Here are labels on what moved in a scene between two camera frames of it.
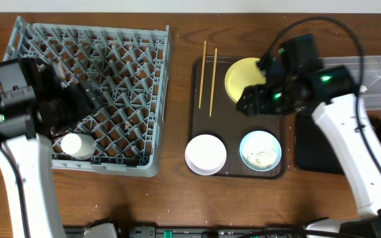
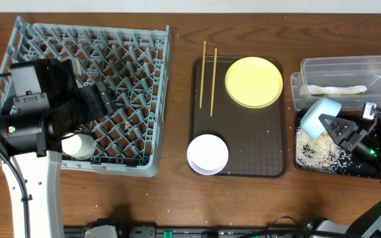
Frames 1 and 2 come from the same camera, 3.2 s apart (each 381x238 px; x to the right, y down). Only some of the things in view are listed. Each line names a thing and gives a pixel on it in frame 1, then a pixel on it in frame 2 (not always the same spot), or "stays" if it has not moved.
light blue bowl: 260,151 → 311,125
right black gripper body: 278,99 → 350,141
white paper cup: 81,147 stays
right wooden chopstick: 213,82 stays
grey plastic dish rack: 126,68 stays
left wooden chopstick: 204,49 stays
